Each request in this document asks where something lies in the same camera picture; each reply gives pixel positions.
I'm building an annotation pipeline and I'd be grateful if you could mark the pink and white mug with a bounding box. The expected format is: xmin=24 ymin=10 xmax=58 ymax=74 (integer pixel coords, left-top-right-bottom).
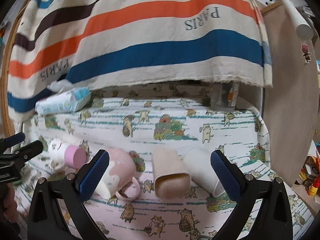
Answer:
xmin=95 ymin=148 xmax=140 ymax=202

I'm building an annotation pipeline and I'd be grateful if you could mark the white paper cup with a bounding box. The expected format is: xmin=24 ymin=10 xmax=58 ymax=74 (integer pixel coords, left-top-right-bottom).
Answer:
xmin=182 ymin=147 xmax=225 ymax=197

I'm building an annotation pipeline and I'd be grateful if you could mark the beige paper cup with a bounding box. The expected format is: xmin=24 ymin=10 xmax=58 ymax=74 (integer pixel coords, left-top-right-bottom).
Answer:
xmin=152 ymin=146 xmax=191 ymax=199

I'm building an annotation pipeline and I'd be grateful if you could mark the white mug with pink base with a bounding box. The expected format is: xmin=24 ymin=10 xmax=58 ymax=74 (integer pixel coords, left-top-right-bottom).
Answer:
xmin=48 ymin=139 xmax=87 ymax=171

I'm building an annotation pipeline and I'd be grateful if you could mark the baby wipes pack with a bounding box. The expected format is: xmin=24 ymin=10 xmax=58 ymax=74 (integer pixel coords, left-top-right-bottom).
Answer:
xmin=35 ymin=87 xmax=91 ymax=115

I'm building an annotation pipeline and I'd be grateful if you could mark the white crumpled tissue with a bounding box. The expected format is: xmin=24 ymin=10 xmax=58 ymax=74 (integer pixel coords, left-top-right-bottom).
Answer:
xmin=47 ymin=79 xmax=73 ymax=93

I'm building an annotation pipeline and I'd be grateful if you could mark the wooden cabinet panel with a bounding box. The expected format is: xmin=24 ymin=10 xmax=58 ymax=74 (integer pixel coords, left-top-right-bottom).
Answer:
xmin=261 ymin=2 xmax=318 ymax=186

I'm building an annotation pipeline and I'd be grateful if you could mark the striped Paris cloth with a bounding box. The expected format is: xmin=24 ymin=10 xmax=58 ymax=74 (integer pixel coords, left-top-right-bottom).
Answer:
xmin=7 ymin=0 xmax=272 ymax=122

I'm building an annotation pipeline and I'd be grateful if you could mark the white cylindrical handle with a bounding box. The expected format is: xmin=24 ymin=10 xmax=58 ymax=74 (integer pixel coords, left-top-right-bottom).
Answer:
xmin=282 ymin=0 xmax=313 ymax=41

